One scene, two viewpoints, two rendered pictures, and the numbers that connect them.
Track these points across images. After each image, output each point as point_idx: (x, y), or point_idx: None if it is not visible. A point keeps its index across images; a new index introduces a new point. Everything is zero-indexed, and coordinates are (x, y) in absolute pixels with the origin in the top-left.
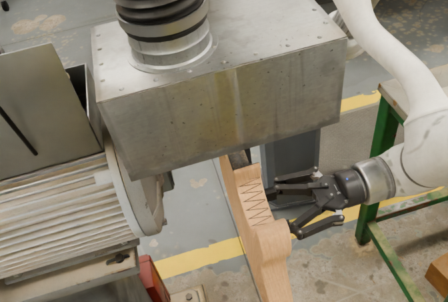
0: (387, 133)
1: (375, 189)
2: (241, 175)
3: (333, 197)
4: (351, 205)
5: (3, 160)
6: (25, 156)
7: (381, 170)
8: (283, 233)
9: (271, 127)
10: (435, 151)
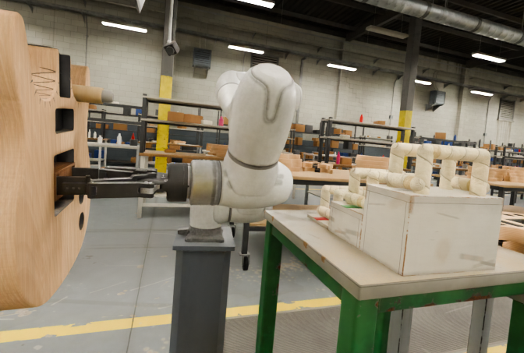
0: (271, 260)
1: (200, 171)
2: (31, 54)
3: (153, 174)
4: (171, 188)
5: None
6: None
7: (210, 161)
8: (4, 12)
9: None
10: (239, 86)
